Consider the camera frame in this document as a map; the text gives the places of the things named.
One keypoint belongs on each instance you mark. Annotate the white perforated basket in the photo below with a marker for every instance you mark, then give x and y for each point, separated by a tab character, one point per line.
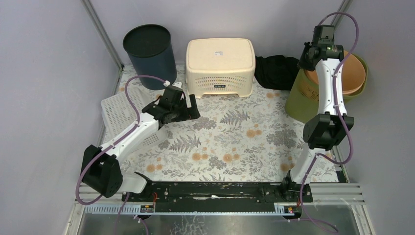
118	114

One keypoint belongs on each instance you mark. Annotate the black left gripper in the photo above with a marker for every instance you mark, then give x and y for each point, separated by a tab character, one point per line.
190	108

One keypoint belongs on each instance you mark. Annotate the dark blue cylindrical bin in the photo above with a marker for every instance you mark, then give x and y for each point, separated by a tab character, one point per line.
150	50

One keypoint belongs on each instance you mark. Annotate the black cloth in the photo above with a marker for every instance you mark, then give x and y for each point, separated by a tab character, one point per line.
276	72

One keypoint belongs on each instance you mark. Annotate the floral patterned table mat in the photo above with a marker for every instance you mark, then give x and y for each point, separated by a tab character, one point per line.
236	138

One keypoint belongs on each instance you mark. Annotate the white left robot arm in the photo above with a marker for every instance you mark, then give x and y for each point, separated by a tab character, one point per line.
101	169

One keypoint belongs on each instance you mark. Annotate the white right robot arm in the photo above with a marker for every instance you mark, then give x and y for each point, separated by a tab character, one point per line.
331	123

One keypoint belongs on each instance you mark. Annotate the cream perforated plastic basket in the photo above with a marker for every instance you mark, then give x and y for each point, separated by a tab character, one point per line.
220	66

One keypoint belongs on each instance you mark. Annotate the orange bucket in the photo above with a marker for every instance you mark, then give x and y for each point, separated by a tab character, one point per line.
353	80

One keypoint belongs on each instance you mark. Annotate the green ribbed waste bin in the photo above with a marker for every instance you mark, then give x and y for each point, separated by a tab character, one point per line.
304	109

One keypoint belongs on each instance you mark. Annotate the slotted aluminium cable rail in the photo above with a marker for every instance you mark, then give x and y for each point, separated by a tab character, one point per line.
196	208

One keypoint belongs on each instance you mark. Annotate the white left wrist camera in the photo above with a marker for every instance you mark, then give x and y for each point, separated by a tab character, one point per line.
172	88

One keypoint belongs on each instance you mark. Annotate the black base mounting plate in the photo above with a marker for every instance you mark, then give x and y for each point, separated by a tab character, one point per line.
234	193

